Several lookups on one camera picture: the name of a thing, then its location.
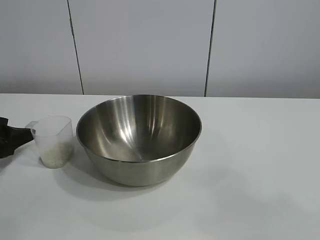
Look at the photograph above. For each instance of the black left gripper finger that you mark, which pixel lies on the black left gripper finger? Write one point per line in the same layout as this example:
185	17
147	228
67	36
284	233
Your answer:
6	151
17	136

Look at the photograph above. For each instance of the translucent plastic measuring cup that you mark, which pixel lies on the translucent plastic measuring cup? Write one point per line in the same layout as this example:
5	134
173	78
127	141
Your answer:
53	130

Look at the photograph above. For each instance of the white rice grains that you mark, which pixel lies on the white rice grains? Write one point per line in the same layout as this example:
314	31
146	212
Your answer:
56	156

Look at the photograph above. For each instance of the stainless steel mixing bowl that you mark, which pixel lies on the stainless steel mixing bowl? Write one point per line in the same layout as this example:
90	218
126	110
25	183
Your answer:
140	130

